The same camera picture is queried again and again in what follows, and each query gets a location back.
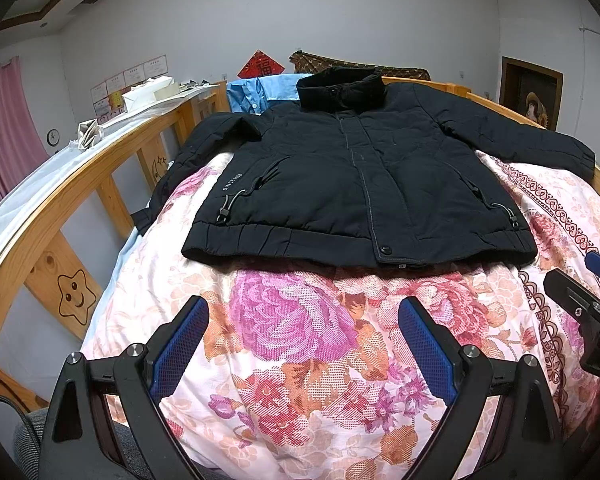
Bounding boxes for white sheet over rail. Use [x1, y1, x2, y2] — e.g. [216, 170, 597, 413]
[0, 82, 220, 255]

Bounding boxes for white box on rail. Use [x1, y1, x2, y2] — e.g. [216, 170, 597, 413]
[122, 75, 181, 113]

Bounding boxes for floral pink quilt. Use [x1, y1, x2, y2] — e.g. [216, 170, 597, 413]
[82, 154, 600, 479]

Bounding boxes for red fu diamond poster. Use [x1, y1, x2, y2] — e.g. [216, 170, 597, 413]
[237, 50, 285, 79]

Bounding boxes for pink curtain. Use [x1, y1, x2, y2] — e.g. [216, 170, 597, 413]
[0, 56, 48, 201]

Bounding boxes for wooden bed frame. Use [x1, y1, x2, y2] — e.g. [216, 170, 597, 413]
[0, 75, 600, 411]

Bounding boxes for round wall clock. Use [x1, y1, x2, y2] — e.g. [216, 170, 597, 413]
[46, 129, 60, 146]

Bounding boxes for light blue shirt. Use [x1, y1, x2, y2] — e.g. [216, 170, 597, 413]
[226, 74, 309, 115]

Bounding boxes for black padded winter jacket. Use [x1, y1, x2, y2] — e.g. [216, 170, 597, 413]
[133, 67, 595, 269]

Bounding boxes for black cable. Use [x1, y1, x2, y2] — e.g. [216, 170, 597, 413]
[0, 392, 44, 466]

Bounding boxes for dark framed portrait picture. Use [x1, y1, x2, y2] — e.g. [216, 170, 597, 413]
[498, 56, 564, 130]

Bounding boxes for paper certificates on wall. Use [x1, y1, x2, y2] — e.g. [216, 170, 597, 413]
[91, 55, 169, 118]

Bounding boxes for brown patterned hanging cloth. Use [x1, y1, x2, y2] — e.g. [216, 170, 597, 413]
[289, 50, 430, 80]

